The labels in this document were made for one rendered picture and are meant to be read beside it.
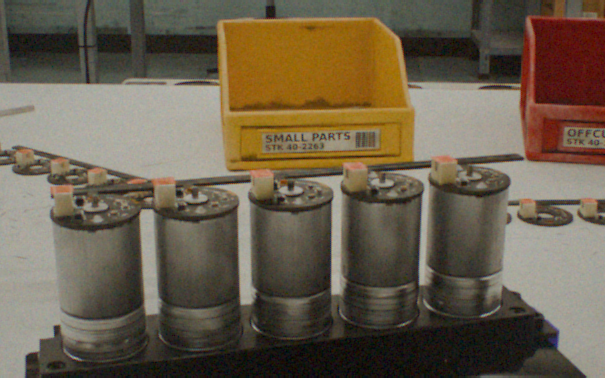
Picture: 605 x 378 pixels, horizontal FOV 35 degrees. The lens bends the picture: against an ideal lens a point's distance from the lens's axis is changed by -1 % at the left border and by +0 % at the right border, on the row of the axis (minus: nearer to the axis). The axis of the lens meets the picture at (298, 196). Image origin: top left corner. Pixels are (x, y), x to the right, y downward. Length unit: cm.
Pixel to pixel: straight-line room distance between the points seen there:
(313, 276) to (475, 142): 30
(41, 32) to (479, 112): 437
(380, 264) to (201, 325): 5
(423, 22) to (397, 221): 441
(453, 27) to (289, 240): 443
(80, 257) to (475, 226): 11
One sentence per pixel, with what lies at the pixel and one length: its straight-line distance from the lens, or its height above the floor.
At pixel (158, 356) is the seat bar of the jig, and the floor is 77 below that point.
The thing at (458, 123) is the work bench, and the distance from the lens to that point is 60.
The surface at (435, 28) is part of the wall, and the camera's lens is 469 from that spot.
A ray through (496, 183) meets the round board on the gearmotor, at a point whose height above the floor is 81.
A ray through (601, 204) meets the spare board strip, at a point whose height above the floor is 75.
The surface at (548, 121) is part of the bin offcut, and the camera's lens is 53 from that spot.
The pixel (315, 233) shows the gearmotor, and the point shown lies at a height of 80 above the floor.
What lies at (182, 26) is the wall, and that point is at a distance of 475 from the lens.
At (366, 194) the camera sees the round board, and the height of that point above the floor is 81.
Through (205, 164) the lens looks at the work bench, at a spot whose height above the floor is 75.
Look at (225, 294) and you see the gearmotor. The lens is 28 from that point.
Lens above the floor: 91
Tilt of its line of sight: 19 degrees down
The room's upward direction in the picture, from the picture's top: straight up
